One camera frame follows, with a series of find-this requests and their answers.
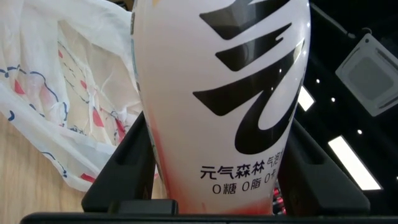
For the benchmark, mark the ceiling air conditioner unit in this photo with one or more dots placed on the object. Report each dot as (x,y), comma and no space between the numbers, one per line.
(371,74)

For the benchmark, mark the white plastic shopping bag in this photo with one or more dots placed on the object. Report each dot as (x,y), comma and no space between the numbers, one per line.
(62,84)

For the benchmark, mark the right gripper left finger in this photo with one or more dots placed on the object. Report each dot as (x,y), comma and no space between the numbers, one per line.
(124,183)

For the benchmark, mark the white drink bottle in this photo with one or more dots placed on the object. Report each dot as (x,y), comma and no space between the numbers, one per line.
(199,102)

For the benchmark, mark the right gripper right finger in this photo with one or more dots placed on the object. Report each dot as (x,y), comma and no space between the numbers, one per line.
(320,189)

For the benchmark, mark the rectangular ceiling light panel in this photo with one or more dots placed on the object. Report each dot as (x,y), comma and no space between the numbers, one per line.
(305,99)
(354,163)

